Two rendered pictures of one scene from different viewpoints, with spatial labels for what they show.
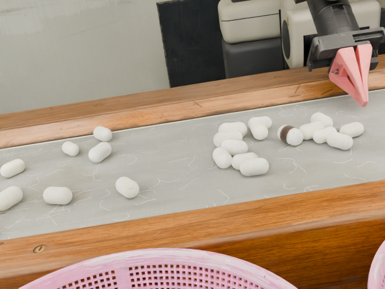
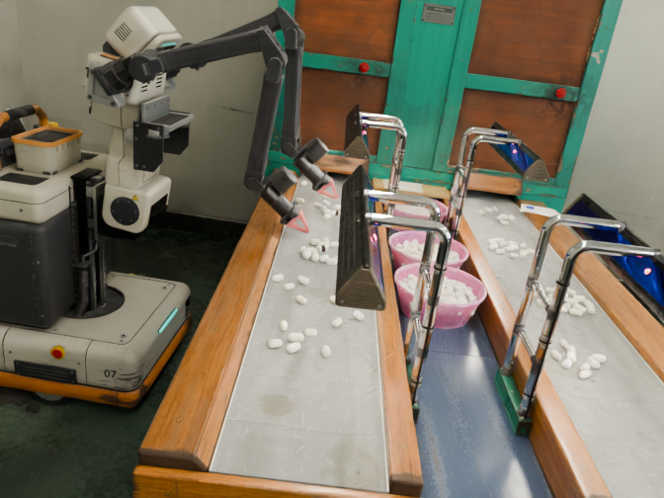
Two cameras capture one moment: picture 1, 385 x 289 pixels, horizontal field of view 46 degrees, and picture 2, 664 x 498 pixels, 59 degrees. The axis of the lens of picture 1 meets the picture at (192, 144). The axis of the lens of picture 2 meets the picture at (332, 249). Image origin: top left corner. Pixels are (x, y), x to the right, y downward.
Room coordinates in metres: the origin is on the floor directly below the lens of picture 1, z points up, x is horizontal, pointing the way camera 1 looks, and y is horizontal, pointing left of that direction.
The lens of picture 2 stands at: (0.50, 1.60, 1.47)
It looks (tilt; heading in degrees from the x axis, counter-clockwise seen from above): 23 degrees down; 269
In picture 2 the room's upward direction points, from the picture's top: 7 degrees clockwise
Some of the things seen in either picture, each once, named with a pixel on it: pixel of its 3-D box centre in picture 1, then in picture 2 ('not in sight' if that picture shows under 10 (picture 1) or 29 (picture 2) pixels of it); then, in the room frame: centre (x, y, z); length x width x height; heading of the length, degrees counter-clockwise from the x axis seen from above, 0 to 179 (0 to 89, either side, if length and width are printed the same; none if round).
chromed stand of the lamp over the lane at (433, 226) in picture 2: not in sight; (385, 303); (0.36, 0.49, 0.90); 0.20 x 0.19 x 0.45; 90
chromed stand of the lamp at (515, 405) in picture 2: not in sight; (571, 326); (-0.04, 0.49, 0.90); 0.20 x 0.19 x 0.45; 90
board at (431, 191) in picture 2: not in sight; (410, 188); (0.17, -0.87, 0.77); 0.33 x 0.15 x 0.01; 0
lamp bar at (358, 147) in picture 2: not in sight; (357, 127); (0.45, -0.48, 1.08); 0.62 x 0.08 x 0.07; 90
